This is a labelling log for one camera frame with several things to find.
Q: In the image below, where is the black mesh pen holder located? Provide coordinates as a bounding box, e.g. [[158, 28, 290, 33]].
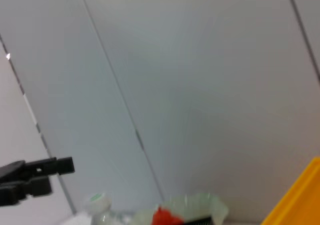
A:
[[183, 216, 214, 225]]

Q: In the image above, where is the yellow plastic bin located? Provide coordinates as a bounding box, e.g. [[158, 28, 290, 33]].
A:
[[260, 156, 320, 225]]

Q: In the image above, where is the pale green glass fruit plate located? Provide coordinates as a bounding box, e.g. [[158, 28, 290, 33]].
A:
[[131, 193, 230, 225]]

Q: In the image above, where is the red orange toy fruit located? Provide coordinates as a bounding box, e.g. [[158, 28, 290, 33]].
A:
[[151, 204, 185, 225]]

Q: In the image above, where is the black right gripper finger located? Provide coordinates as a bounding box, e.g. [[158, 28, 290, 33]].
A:
[[0, 176, 53, 207], [0, 156, 76, 184]]

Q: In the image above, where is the clear green-label water bottle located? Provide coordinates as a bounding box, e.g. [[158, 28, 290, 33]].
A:
[[83, 191, 133, 225]]

